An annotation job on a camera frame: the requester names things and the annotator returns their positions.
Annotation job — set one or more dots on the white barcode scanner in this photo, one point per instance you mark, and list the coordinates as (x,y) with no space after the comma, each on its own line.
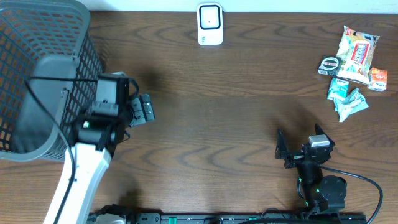
(210,24)

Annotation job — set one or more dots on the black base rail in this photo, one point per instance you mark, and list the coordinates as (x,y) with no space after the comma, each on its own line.
(155,218)

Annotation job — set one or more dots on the grey plastic shopping basket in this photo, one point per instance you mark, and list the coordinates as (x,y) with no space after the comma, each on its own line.
(49,66)

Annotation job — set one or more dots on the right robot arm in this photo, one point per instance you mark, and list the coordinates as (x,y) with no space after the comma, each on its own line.
(324,195)

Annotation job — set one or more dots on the orange tissue pack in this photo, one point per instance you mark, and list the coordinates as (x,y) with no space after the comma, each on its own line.
(377,79)

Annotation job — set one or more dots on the teal white tissue pack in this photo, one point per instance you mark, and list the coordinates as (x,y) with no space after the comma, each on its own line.
(338,89)

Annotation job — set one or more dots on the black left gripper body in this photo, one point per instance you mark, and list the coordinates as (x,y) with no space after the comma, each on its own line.
(133,109)

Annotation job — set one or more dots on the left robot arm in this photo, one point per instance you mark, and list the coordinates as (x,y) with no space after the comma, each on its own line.
(100,125)

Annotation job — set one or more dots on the mint green wipes pack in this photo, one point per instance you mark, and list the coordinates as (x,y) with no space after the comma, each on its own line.
(353,103)

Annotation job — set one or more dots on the dark green round-label pack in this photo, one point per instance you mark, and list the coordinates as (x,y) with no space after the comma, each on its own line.
(330,66)

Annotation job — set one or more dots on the large beige snack bag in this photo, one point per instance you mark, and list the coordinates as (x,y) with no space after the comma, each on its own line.
(356,50)

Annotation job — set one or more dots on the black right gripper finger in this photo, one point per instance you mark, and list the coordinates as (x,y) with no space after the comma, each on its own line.
(281,143)
(318,130)

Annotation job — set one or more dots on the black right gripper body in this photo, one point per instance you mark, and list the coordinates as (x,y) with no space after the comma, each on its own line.
(294,158)

